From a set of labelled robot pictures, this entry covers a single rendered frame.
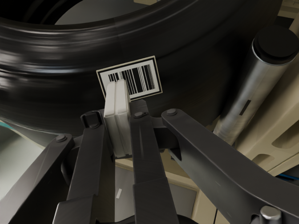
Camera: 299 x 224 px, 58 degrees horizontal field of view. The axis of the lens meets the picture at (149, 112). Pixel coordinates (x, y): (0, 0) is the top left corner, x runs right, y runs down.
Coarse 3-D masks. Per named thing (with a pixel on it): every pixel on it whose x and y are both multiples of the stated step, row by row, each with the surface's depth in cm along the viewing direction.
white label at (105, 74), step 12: (144, 60) 27; (108, 72) 27; (120, 72) 27; (132, 72) 27; (144, 72) 27; (156, 72) 27; (132, 84) 28; (144, 84) 28; (156, 84) 28; (132, 96) 28; (144, 96) 28
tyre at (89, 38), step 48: (0, 0) 58; (48, 0) 66; (192, 0) 28; (240, 0) 29; (0, 48) 28; (48, 48) 27; (96, 48) 27; (144, 48) 27; (192, 48) 28; (240, 48) 30; (0, 96) 29; (48, 96) 28; (96, 96) 28; (192, 96) 31
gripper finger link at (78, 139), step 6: (102, 114) 18; (108, 132) 16; (78, 138) 16; (108, 138) 16; (78, 144) 15; (108, 144) 16; (72, 150) 15; (78, 150) 15; (66, 156) 14; (72, 156) 15; (66, 162) 15; (72, 162) 15; (66, 168) 15; (72, 168) 15
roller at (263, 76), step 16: (272, 32) 27; (288, 32) 27; (256, 48) 27; (272, 48) 27; (288, 48) 26; (256, 64) 28; (272, 64) 27; (288, 64) 27; (240, 80) 33; (256, 80) 30; (272, 80) 30; (240, 96) 35; (256, 96) 33; (224, 112) 43; (240, 112) 38; (224, 128) 46; (240, 128) 44
